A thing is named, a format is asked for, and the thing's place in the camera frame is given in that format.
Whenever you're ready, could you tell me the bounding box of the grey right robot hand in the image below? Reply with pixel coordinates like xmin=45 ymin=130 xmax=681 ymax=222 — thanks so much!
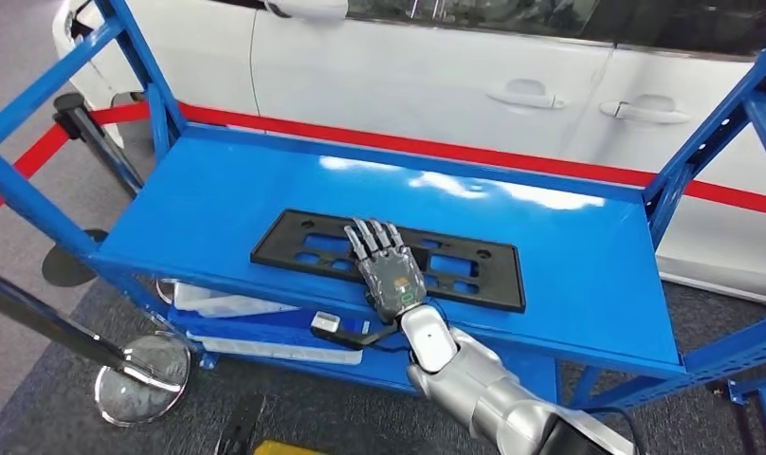
xmin=343 ymin=217 xmax=429 ymax=324

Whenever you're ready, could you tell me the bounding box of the black plastic panel part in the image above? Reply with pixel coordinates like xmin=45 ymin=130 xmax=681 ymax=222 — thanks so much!
xmin=249 ymin=209 xmax=527 ymax=314

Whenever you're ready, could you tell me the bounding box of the blue metal shelf rack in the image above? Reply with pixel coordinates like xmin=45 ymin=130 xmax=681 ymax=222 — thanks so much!
xmin=0 ymin=0 xmax=766 ymax=412

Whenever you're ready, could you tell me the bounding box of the red barrier belt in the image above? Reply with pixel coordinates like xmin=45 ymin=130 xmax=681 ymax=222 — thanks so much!
xmin=0 ymin=101 xmax=151 ymax=226
xmin=178 ymin=101 xmax=766 ymax=220

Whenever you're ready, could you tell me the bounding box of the blue plastic bin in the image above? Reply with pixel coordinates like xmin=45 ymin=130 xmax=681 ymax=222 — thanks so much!
xmin=166 ymin=307 xmax=372 ymax=343

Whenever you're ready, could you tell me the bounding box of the white car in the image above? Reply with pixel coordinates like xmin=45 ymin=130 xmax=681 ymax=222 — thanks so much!
xmin=51 ymin=0 xmax=766 ymax=309

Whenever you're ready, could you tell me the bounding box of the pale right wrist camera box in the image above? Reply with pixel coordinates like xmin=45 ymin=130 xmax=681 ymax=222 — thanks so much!
xmin=310 ymin=312 xmax=342 ymax=336

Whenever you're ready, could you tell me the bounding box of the chrome stanchion post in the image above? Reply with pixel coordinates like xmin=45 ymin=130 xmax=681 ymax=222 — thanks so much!
xmin=51 ymin=92 xmax=146 ymax=199
xmin=0 ymin=266 xmax=192 ymax=428

